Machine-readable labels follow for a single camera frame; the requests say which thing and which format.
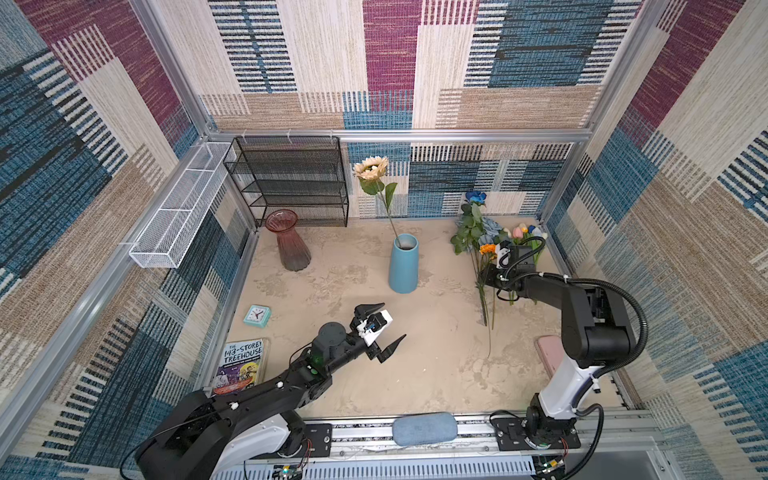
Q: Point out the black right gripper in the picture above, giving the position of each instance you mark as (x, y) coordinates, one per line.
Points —
(489, 276)

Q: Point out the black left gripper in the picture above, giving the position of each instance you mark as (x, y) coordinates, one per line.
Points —
(372, 351)

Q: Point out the orange marigold with stem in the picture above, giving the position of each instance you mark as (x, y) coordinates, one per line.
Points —
(486, 256)

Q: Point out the pale blue rose bouquet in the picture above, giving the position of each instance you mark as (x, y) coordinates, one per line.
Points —
(465, 241)

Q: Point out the light blue cylindrical vase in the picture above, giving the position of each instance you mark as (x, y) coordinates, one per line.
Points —
(404, 264)

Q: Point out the cream sunflower with stem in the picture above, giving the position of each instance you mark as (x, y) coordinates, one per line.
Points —
(370, 174)

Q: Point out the dark blue rose stem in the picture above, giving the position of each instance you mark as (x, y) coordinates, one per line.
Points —
(471, 209)

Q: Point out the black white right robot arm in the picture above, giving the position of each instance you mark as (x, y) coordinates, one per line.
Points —
(603, 329)

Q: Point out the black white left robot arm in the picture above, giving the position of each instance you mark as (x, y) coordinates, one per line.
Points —
(204, 434)

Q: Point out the red ribbed glass vase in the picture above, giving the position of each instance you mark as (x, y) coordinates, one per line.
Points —
(294, 253)

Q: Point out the colourful tulip bunch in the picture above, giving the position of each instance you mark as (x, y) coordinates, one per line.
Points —
(531, 236)

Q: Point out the pink pencil case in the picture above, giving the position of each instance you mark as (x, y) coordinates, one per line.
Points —
(551, 352)

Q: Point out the blue grey cushion pad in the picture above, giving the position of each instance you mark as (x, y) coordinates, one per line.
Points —
(424, 429)

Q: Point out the teal small alarm clock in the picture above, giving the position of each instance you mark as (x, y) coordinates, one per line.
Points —
(257, 316)

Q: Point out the treehouse paperback book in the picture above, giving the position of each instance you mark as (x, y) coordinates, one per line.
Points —
(240, 366)

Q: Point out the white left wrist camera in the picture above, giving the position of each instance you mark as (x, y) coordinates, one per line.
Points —
(371, 328)

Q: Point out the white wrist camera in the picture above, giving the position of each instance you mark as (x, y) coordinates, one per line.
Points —
(506, 254)
(371, 328)

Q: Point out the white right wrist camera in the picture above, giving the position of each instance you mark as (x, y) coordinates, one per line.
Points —
(506, 254)

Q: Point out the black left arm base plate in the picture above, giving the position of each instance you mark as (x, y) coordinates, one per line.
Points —
(313, 439)

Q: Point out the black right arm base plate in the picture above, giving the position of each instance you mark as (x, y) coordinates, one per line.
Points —
(510, 435)

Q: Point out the black wire shelf rack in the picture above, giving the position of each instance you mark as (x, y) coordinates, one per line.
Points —
(305, 174)

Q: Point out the white wire mesh basket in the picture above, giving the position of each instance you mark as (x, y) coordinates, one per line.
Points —
(164, 242)

